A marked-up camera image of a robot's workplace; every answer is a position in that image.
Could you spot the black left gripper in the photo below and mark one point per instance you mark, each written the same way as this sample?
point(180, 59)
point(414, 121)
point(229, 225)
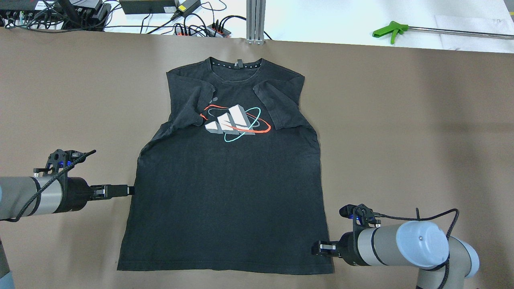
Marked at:
point(76, 194)

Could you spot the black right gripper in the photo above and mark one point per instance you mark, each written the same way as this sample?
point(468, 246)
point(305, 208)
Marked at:
point(347, 248)

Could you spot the black printed t-shirt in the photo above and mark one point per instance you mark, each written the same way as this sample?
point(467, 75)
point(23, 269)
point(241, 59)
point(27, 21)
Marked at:
point(232, 180)

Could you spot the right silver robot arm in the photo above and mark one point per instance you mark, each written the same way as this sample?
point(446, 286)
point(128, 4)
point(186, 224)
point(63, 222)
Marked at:
point(442, 262)

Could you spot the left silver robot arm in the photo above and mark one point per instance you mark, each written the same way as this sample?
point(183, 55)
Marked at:
point(35, 196)

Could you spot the long black device box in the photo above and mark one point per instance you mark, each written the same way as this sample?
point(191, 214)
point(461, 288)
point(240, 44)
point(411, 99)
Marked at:
point(149, 6)

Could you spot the grey orange USB hub near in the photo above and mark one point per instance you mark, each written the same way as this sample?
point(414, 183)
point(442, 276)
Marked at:
point(185, 30)

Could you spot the grey orange usb hub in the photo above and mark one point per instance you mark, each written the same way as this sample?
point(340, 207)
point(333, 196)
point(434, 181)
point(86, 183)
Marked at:
point(185, 30)
point(216, 30)

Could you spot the grey orange USB hub far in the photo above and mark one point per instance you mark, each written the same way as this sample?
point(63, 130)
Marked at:
point(216, 30)

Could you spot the black power adapter brick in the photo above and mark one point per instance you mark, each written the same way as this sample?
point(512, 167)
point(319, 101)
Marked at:
point(188, 6)

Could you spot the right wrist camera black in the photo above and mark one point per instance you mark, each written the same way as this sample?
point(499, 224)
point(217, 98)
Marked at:
point(362, 216)

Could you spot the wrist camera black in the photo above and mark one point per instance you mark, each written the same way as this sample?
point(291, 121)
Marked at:
point(362, 216)
point(61, 160)

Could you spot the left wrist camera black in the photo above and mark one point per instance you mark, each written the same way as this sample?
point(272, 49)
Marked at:
point(61, 160)

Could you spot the aluminium frame post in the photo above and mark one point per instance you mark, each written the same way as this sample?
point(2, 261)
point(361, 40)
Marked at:
point(255, 18)

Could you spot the green handled reach grabber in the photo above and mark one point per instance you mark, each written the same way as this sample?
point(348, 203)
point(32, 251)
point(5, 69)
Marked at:
point(395, 28)

